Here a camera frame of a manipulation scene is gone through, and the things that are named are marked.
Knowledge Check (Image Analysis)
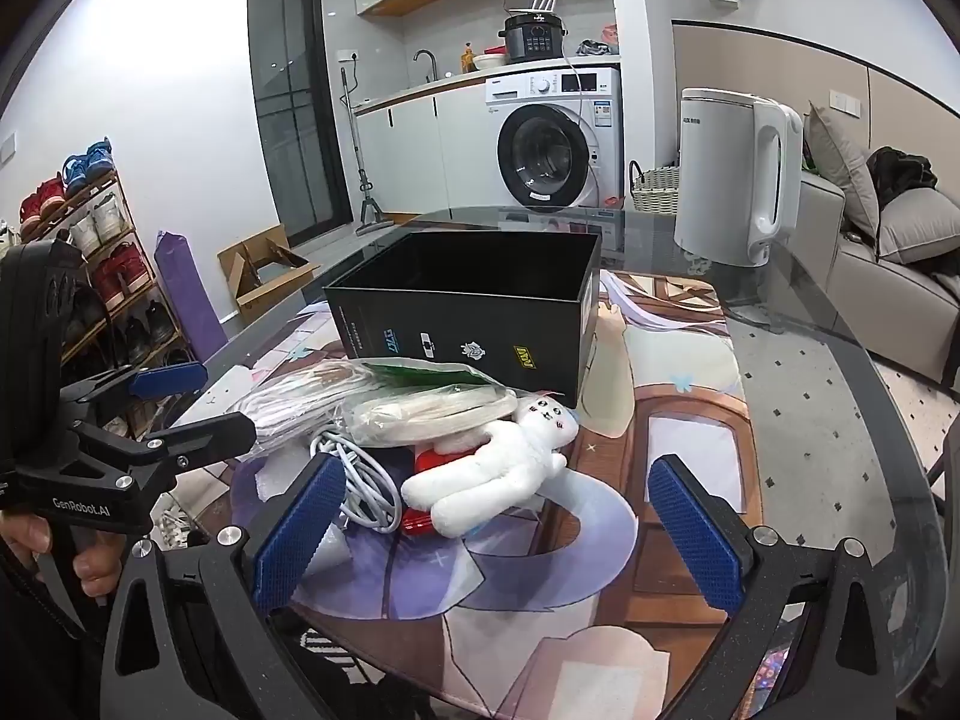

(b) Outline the bagged white brown-striped rope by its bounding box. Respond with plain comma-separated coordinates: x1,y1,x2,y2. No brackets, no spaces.
227,358,378,455

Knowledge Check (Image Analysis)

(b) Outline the red balloon glue packet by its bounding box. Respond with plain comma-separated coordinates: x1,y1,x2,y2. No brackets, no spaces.
400,449,470,536

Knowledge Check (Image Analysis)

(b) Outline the white plush toy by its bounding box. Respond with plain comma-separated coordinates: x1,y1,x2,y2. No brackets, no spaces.
431,395,579,539

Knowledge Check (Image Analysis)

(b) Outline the white kitchen cabinet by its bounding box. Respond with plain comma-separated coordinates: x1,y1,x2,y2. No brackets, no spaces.
356,85,503,215

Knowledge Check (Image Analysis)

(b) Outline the grey cushion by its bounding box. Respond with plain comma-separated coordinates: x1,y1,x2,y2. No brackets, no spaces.
805,104,880,239

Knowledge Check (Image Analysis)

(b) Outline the wooden shoe rack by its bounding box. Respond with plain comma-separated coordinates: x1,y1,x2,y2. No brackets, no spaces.
2,138,195,383

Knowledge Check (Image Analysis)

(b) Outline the purple yoga mat roll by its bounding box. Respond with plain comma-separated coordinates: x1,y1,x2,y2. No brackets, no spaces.
155,231,228,362

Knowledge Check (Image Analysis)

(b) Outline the bagged cream rope coil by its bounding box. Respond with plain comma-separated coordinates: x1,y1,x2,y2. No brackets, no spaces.
333,380,520,449

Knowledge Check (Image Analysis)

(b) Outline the black glass door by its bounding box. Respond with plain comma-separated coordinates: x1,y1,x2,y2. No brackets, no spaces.
247,0,353,244

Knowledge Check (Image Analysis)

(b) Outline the black rice cooker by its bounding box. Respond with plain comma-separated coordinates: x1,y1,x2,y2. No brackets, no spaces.
498,11,565,64

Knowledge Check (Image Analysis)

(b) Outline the white charger cable bundle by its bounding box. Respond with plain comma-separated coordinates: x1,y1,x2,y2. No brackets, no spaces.
310,425,406,535

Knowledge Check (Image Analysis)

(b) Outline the green medicine sachet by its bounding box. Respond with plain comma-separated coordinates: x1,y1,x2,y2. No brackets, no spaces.
363,358,498,388

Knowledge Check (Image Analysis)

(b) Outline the brown cardboard box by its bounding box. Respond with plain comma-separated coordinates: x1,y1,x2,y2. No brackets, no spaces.
218,224,317,325

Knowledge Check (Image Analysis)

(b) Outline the woven laundry basket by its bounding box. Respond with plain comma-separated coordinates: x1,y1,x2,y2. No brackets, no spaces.
628,161,679,216

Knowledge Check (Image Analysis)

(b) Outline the person's left hand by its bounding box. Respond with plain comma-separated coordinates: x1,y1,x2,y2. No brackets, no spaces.
0,514,129,602

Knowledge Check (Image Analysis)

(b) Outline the grey sofa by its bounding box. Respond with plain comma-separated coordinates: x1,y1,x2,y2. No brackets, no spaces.
789,172,958,392

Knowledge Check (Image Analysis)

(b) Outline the white electric kettle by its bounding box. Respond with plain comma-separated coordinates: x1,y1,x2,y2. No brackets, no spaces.
674,88,802,268

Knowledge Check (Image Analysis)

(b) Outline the white washing machine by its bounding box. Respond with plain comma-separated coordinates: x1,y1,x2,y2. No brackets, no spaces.
485,65,625,211

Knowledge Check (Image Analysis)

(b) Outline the black cardboard box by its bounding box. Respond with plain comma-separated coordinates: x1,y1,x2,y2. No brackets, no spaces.
325,229,601,406

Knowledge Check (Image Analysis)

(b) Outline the floor mop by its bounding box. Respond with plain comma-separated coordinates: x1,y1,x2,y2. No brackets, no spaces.
340,54,394,238

